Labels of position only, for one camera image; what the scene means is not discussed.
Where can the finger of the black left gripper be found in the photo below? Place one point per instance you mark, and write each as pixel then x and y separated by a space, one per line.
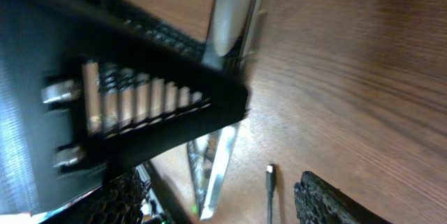
pixel 140 83

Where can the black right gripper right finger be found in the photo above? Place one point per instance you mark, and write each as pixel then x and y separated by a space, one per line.
pixel 318 202

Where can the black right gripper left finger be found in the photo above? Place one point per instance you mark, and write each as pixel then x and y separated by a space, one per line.
pixel 117 202

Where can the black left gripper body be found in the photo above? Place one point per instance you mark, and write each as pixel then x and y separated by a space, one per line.
pixel 33 42

